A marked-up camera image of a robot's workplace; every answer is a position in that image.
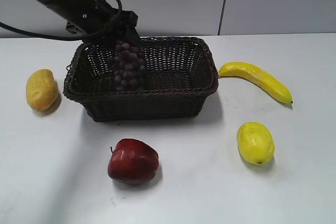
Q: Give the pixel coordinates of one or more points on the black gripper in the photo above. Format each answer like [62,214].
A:
[107,25]

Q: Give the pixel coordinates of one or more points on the purple grape bunch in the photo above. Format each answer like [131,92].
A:
[128,68]

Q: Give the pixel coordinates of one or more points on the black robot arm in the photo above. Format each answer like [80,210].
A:
[71,11]

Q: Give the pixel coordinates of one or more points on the dark brown wicker basket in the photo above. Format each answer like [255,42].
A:
[180,75]

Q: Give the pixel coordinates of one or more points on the dull yellow mango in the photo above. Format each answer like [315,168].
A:
[41,90]

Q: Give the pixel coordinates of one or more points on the yellow banana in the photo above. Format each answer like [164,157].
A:
[259,77]

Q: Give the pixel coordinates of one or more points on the red apple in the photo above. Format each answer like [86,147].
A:
[133,162]

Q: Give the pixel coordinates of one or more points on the bright yellow lemon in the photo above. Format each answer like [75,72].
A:
[255,143]

